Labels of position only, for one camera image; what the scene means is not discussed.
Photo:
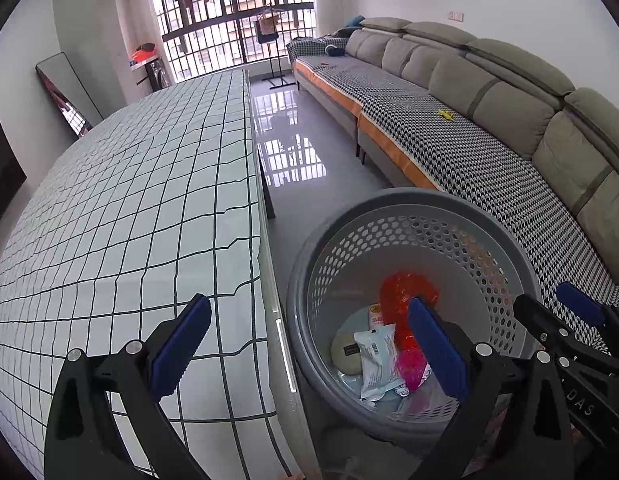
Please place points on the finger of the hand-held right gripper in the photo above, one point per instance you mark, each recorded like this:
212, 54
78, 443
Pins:
534, 315
579, 302

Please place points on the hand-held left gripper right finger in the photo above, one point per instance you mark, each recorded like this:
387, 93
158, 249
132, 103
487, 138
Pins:
437, 350

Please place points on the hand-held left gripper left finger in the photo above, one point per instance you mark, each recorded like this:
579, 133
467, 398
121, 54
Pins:
182, 345

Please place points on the pink plastic shuttlecock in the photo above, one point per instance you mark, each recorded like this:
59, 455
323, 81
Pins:
412, 366

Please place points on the white and blue packet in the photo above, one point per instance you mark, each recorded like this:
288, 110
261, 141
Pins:
377, 355

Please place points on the red plastic bag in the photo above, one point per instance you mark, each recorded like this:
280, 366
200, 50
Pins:
404, 290

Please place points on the white packet yellow label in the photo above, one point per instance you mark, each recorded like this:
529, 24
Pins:
375, 314

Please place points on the beige round soft toy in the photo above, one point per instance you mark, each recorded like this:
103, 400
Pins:
343, 355

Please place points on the grey perforated plastic basket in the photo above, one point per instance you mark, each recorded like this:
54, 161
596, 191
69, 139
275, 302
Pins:
439, 240

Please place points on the white checked tablecloth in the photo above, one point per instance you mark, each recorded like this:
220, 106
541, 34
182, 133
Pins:
139, 185

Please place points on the grey fabric sofa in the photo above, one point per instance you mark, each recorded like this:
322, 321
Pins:
509, 110

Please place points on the small yellow item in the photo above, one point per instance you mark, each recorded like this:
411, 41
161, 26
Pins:
446, 115

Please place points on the black television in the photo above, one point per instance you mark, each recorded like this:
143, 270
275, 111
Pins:
2, 170

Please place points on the standing mirror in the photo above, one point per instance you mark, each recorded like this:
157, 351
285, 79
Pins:
72, 90

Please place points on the black garment stand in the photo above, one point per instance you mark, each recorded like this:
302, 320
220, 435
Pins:
275, 67

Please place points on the orange bag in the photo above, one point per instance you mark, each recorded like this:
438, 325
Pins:
143, 53

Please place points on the black window grille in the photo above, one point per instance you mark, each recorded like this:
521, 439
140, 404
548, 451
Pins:
214, 35

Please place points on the dark blue item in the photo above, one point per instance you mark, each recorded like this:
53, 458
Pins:
334, 50

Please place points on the brown hanging garment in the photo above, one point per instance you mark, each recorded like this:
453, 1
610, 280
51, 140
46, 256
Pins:
268, 27

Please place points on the teal cloth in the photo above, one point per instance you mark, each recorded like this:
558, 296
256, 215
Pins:
355, 21

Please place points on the wall socket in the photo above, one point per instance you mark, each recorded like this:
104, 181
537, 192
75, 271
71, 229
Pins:
456, 15

